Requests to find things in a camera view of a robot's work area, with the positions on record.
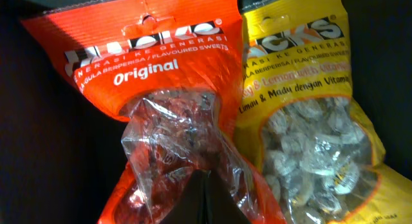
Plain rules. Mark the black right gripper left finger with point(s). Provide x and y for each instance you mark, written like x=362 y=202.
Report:
x=190 y=208

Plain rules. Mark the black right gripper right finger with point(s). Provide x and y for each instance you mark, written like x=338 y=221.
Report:
x=220 y=208

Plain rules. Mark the yellow Hacks sweets bag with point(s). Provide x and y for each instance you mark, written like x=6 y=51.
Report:
x=300 y=126

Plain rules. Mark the red Hacks sweets bag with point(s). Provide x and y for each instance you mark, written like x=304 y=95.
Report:
x=171 y=70

